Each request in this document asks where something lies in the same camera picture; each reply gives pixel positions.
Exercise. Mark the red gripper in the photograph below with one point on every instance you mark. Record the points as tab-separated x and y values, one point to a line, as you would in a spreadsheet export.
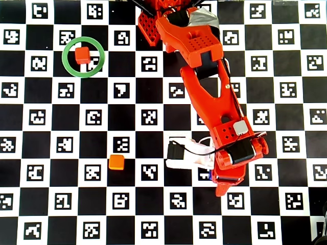
228	178

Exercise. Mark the blue cube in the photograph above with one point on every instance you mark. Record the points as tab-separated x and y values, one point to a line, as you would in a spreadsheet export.
210	176

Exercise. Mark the orange cube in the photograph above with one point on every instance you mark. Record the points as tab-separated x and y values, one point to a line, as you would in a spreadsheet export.
116	162

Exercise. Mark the red cube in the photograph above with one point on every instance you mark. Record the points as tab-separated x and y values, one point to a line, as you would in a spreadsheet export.
82	54

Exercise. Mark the red robot arm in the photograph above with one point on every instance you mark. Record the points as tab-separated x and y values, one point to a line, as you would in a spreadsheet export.
204	46

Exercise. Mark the black white marker board mat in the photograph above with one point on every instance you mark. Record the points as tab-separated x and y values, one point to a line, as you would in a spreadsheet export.
153	122

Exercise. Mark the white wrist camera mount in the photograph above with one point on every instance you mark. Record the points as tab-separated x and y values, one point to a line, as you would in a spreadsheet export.
196	159

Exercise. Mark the grey duct tape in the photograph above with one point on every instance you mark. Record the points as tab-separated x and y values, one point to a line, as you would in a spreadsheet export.
204	19

